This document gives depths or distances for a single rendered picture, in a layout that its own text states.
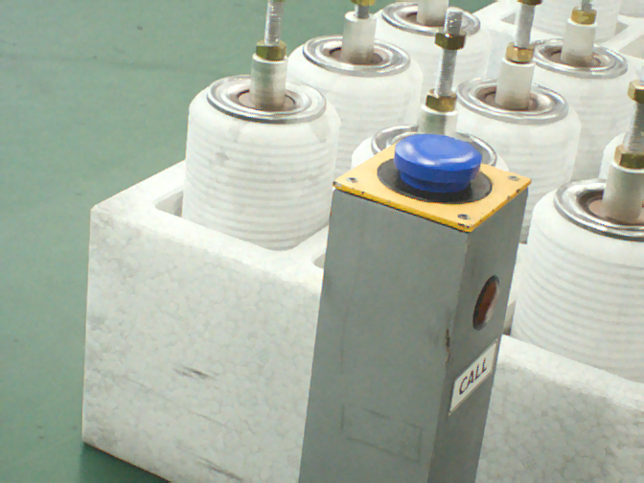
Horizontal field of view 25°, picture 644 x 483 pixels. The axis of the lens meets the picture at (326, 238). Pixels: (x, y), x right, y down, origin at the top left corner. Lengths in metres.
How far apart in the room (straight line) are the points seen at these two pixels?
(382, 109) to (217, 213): 0.15
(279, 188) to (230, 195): 0.03
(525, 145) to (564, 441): 0.21
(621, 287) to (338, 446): 0.19
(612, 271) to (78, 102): 0.89
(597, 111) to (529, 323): 0.25
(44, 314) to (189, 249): 0.30
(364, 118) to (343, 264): 0.32
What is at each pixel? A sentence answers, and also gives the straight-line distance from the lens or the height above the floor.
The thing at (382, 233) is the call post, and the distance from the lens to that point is 0.65.
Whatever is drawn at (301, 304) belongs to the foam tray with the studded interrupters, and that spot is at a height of 0.17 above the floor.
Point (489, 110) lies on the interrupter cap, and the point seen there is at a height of 0.25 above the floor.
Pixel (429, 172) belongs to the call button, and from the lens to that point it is 0.65.
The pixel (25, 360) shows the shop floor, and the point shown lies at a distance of 1.11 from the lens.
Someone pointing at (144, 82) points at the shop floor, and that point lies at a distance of 1.65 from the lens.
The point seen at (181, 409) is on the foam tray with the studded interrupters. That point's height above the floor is 0.06.
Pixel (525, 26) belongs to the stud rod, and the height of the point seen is 0.30.
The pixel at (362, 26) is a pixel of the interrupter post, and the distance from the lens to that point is 1.00.
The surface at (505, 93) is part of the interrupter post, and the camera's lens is 0.96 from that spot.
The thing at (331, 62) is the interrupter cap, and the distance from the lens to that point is 0.99.
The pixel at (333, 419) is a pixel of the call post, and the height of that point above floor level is 0.19.
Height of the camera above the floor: 0.58
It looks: 26 degrees down
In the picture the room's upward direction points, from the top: 7 degrees clockwise
